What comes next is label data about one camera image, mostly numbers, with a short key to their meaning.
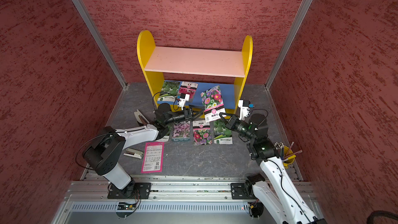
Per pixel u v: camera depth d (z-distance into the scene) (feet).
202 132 3.11
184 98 2.48
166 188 2.49
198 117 2.66
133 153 2.60
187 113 2.29
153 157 2.79
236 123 2.03
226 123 2.14
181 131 3.11
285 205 1.35
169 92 3.18
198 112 2.31
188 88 3.28
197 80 4.00
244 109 2.11
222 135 3.08
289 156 2.40
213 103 2.42
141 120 3.19
